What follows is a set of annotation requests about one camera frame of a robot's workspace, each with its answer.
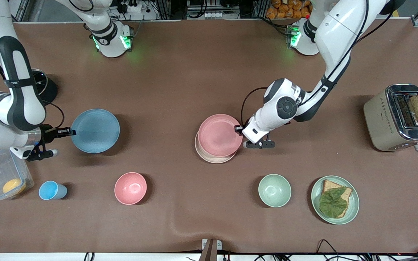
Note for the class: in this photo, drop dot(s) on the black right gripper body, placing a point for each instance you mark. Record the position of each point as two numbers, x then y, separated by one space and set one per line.
48 132

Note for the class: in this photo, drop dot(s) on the pink plate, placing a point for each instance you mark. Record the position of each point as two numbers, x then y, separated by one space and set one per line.
219 135

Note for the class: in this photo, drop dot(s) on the blue plate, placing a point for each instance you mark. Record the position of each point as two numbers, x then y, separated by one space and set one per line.
96 131

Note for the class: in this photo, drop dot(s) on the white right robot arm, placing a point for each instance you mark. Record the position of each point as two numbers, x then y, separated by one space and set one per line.
16 90

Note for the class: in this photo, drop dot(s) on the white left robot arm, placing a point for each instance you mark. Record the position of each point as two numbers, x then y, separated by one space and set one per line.
339 29

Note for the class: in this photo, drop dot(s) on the beige plate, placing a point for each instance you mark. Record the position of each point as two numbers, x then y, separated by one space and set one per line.
203 156

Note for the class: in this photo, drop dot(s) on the glass lid with blue knob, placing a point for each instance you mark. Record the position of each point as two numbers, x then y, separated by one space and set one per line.
40 79

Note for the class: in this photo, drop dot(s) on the blue cup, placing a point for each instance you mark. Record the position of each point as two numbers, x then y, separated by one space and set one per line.
49 190

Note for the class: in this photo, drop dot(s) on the yellow round food piece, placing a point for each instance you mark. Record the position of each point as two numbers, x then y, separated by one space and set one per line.
13 186

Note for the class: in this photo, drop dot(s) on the green bowl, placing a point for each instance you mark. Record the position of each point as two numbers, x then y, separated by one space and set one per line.
274 190

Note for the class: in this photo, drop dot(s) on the brown table mat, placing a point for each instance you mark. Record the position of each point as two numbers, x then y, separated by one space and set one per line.
180 83

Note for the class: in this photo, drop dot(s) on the pink bowl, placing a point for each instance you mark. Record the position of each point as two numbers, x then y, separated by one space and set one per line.
130 188

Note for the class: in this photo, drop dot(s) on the bread slice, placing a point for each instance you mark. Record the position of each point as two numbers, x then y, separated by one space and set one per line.
330 185

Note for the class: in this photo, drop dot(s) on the green lettuce leaf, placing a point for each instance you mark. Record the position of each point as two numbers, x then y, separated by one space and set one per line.
332 204

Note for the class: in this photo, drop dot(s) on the metal table clamp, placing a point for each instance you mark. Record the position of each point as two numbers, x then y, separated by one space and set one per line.
210 248

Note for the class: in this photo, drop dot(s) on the bag of orange snacks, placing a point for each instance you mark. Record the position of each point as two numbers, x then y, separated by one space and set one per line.
289 9

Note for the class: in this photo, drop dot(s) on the green plate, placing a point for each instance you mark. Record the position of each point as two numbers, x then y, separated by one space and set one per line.
354 204

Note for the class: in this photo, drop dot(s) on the beige chrome toaster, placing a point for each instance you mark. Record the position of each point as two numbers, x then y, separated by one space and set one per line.
381 123

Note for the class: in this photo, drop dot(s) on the white power strip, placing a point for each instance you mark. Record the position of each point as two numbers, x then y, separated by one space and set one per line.
131 7

